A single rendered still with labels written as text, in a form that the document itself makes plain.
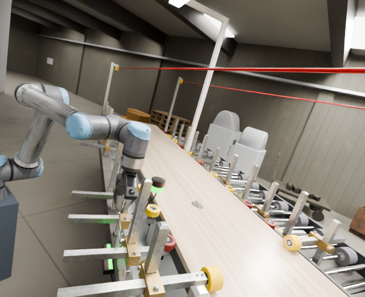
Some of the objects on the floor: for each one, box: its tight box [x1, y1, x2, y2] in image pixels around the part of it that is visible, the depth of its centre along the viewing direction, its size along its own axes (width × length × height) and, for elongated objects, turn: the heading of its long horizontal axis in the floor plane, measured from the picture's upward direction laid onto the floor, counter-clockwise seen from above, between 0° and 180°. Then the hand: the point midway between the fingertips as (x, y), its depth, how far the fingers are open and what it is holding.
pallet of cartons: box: [115, 108, 157, 125], centre depth 779 cm, size 139×95×50 cm
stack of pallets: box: [148, 110, 191, 138], centre depth 702 cm, size 116×82×82 cm
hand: (120, 211), depth 89 cm, fingers closed
